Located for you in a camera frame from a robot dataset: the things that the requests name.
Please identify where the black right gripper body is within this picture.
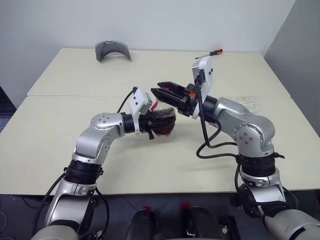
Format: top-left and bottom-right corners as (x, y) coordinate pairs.
(176, 83), (201, 118)

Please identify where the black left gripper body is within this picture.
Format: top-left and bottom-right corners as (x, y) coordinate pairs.
(138, 114), (155, 141)

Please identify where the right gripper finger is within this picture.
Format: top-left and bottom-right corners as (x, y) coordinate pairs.
(156, 80), (188, 94)
(150, 87), (187, 110)

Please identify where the clear plastic drink bottle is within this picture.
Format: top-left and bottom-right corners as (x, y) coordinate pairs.
(149, 100), (178, 137)

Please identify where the clear wine glass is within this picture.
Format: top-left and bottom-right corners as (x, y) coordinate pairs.
(229, 94), (263, 112)

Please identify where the grey curved plastic object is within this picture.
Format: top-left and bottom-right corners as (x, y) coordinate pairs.
(94, 39), (133, 63)

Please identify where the dark rounded shape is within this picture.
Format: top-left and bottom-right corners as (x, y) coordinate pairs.
(124, 208), (161, 240)
(186, 206), (223, 240)

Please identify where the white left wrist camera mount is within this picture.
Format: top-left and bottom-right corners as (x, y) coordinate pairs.
(129, 87), (154, 136)

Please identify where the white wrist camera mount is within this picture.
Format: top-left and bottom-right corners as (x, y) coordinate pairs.
(129, 87), (154, 136)
(191, 55), (216, 120)

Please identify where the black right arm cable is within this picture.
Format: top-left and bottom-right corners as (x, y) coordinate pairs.
(195, 72), (241, 161)

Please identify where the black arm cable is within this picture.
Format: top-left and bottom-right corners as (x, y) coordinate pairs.
(195, 72), (241, 161)
(116, 86), (140, 114)

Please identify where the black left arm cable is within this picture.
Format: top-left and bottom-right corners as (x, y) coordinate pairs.
(116, 86), (140, 114)

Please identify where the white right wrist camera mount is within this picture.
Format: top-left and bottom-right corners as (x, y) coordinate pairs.
(191, 55), (216, 120)

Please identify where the black orange handled screwdriver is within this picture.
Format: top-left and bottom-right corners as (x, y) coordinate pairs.
(195, 48), (223, 60)

